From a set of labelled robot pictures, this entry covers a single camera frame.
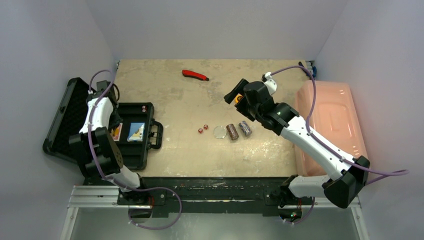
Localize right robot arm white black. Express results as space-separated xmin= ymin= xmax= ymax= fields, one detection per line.
xmin=224 ymin=79 xmax=370 ymax=209

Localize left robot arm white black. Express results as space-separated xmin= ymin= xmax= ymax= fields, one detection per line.
xmin=69 ymin=80 xmax=149 ymax=205

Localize black poker set case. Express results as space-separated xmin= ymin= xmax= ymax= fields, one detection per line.
xmin=42 ymin=77 xmax=164 ymax=171

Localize yellow tape measure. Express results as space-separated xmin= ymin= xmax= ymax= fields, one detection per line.
xmin=234 ymin=94 xmax=243 ymax=104

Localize brown blue poker chip stack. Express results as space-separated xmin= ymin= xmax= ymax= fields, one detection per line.
xmin=238 ymin=120 xmax=253 ymax=137

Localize brown black poker chip stack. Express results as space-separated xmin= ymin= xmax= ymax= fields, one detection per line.
xmin=225 ymin=123 xmax=239 ymax=141

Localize red utility knife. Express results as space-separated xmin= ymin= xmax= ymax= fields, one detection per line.
xmin=181 ymin=69 xmax=210 ymax=82

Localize pink plastic storage bin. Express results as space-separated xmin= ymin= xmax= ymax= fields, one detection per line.
xmin=294 ymin=81 xmax=368 ymax=177

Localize blue playing card deck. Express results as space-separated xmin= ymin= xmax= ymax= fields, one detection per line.
xmin=127 ymin=122 xmax=145 ymax=142

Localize red playing card deck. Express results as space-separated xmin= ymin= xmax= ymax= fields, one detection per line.
xmin=110 ymin=122 xmax=123 ymax=142

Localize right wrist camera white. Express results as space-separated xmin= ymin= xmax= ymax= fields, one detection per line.
xmin=261 ymin=72 xmax=278 ymax=96

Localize blue handled pliers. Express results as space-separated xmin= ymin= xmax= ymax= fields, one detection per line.
xmin=298 ymin=61 xmax=317 ymax=80

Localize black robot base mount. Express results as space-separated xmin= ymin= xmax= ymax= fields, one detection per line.
xmin=83 ymin=177 xmax=312 ymax=218

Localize aluminium frame rail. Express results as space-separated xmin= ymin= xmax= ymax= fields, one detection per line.
xmin=59 ymin=185 xmax=370 ymax=240

